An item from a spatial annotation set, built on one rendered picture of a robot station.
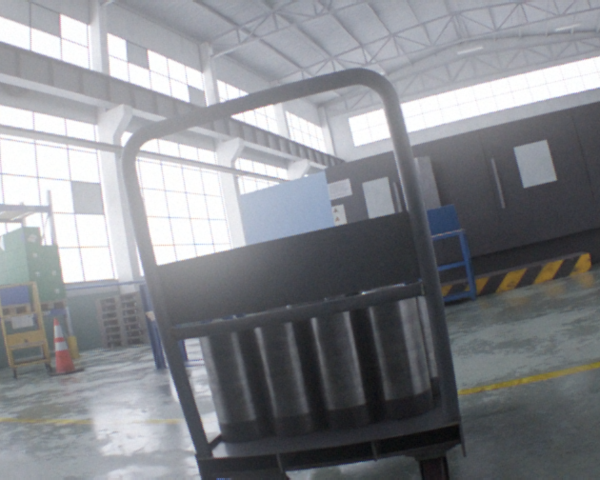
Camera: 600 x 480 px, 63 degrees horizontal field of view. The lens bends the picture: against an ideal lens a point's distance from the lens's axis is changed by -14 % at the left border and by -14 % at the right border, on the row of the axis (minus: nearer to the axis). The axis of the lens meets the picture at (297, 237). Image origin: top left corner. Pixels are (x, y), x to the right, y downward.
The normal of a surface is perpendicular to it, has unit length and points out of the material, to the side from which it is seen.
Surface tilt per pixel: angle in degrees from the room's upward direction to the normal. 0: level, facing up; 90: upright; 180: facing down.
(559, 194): 86
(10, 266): 90
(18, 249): 90
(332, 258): 98
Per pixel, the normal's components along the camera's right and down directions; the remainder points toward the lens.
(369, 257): -0.18, 0.10
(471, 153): -0.40, -0.06
